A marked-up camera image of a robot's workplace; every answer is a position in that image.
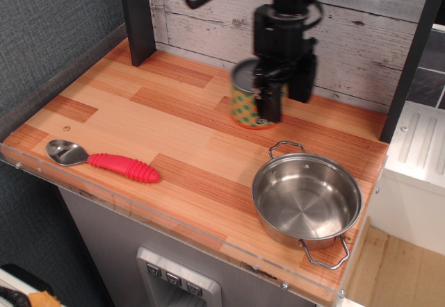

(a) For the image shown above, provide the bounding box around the grey toy dispenser panel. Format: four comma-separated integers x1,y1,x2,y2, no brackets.
136,247,223,306

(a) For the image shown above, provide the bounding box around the orange cloth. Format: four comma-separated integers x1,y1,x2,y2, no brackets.
28,291,62,307

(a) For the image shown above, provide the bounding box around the grey toy fridge cabinet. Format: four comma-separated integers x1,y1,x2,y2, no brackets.
60,189,313,306

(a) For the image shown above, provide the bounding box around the dark grey post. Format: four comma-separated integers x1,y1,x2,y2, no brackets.
379,0,442,144
122,0,156,67

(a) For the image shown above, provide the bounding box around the dark grey left post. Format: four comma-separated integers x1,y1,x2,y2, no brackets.
122,0,156,67

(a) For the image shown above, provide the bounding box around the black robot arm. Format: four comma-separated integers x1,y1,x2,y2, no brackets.
253,0,322,123

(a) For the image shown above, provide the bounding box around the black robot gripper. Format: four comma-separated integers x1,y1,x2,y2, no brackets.
253,4,317,123

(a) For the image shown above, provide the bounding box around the small stainless steel pot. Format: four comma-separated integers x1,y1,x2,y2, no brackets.
251,140,364,270

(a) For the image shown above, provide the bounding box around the white toy sink unit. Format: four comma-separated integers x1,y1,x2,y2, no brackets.
367,101,444,254

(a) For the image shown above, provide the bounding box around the red handled metal spoon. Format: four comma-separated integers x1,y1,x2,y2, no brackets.
46,140,161,183

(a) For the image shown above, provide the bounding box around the clear acrylic edge guard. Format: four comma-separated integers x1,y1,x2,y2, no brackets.
1,143,345,306

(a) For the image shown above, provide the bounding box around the peas and carrots toy can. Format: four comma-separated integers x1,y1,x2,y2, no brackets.
230,57,274,130

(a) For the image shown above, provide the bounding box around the dark grey right post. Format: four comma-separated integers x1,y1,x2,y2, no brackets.
379,0,442,144

